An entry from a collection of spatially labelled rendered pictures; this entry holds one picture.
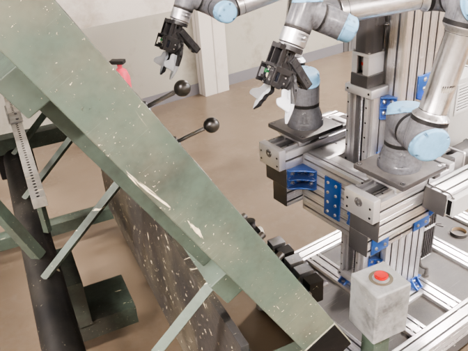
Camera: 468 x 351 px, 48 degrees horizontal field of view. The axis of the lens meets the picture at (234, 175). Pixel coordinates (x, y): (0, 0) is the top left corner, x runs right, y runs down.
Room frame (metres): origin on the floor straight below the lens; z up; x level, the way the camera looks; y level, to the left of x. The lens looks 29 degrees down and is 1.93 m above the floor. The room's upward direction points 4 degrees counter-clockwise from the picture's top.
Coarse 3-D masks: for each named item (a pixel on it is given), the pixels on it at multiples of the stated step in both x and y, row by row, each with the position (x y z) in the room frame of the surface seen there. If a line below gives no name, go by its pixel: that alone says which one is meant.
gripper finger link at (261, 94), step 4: (264, 84) 1.41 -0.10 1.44; (252, 88) 1.41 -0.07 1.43; (256, 88) 1.41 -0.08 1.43; (260, 88) 1.41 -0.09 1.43; (264, 88) 1.42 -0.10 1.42; (268, 88) 1.42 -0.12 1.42; (272, 88) 1.42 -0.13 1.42; (252, 92) 1.41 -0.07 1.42; (256, 92) 1.42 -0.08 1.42; (260, 92) 1.42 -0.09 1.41; (264, 92) 1.42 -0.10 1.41; (268, 92) 1.41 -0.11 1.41; (272, 92) 1.41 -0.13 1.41; (256, 96) 1.42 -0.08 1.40; (260, 96) 1.43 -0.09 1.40; (264, 96) 1.42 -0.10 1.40; (256, 100) 1.43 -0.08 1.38; (260, 100) 1.42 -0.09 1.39; (264, 100) 1.43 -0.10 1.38; (256, 104) 1.43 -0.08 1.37; (260, 104) 1.43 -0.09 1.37
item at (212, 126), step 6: (210, 120) 1.13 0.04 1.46; (216, 120) 1.14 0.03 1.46; (204, 126) 1.13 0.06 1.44; (210, 126) 1.12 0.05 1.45; (216, 126) 1.13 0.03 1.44; (192, 132) 1.15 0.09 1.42; (198, 132) 1.14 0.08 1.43; (210, 132) 1.13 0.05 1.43; (180, 138) 1.15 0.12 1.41; (186, 138) 1.15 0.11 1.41; (180, 144) 1.16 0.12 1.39
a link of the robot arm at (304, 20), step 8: (296, 0) 1.42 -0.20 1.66; (304, 0) 1.41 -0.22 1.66; (312, 0) 1.40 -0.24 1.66; (320, 0) 1.42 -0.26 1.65; (296, 8) 1.41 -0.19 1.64; (304, 8) 1.40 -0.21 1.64; (312, 8) 1.40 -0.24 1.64; (320, 8) 1.41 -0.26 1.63; (288, 16) 1.42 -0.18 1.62; (296, 16) 1.40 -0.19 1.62; (304, 16) 1.39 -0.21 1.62; (312, 16) 1.40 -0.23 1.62; (320, 16) 1.40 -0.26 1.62; (288, 24) 1.40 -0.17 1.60; (296, 24) 1.39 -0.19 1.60; (304, 24) 1.39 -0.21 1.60; (312, 24) 1.40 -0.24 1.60; (304, 32) 1.45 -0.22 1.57
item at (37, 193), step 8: (8, 104) 2.59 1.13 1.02; (8, 112) 2.47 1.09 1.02; (16, 128) 2.26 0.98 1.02; (16, 136) 2.16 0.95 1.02; (24, 136) 2.15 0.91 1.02; (16, 144) 2.08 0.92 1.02; (24, 144) 2.07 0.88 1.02; (24, 152) 1.99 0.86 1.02; (24, 160) 1.91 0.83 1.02; (32, 160) 1.91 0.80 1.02; (24, 168) 1.84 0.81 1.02; (32, 168) 1.84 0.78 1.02; (32, 176) 1.77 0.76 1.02; (32, 184) 1.70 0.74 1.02; (40, 184) 1.70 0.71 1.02; (32, 192) 1.64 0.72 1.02; (40, 192) 1.64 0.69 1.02; (32, 200) 1.59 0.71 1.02; (40, 200) 1.60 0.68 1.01
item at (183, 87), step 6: (174, 84) 1.12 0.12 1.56; (180, 84) 1.10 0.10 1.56; (186, 84) 1.11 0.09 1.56; (174, 90) 1.11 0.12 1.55; (180, 90) 1.10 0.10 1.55; (186, 90) 1.10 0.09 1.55; (162, 96) 1.12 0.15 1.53; (168, 96) 1.12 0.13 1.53; (180, 96) 1.11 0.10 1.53; (144, 102) 1.13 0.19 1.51; (150, 102) 1.13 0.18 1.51; (156, 102) 1.12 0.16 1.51; (150, 108) 1.13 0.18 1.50
